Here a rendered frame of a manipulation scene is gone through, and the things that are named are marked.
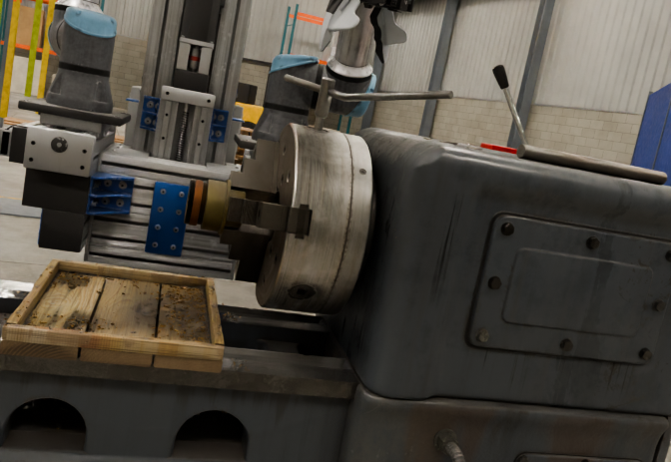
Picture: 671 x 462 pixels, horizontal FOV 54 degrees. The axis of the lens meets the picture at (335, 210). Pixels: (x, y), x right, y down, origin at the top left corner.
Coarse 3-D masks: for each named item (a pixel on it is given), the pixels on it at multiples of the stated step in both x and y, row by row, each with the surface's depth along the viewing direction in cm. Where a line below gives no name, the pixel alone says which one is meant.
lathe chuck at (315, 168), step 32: (288, 128) 110; (288, 160) 106; (320, 160) 101; (288, 192) 101; (320, 192) 98; (320, 224) 98; (288, 256) 98; (320, 256) 99; (256, 288) 117; (288, 288) 101; (320, 288) 102
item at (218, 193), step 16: (192, 192) 105; (208, 192) 106; (224, 192) 106; (240, 192) 109; (192, 208) 105; (208, 208) 105; (224, 208) 106; (192, 224) 107; (208, 224) 106; (224, 224) 106; (240, 224) 109
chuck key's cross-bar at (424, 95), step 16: (288, 80) 112; (304, 80) 110; (336, 96) 105; (352, 96) 103; (368, 96) 101; (384, 96) 99; (400, 96) 97; (416, 96) 95; (432, 96) 93; (448, 96) 91
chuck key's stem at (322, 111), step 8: (328, 80) 106; (328, 88) 106; (320, 96) 107; (328, 96) 107; (320, 104) 107; (328, 104) 107; (320, 112) 107; (328, 112) 108; (320, 120) 108; (320, 128) 108
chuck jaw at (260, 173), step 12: (264, 144) 116; (276, 144) 116; (264, 156) 115; (276, 156) 115; (252, 168) 113; (264, 168) 113; (276, 168) 114; (240, 180) 111; (252, 180) 112; (264, 180) 112; (276, 180) 113; (252, 192) 112; (264, 192) 112; (276, 192) 112
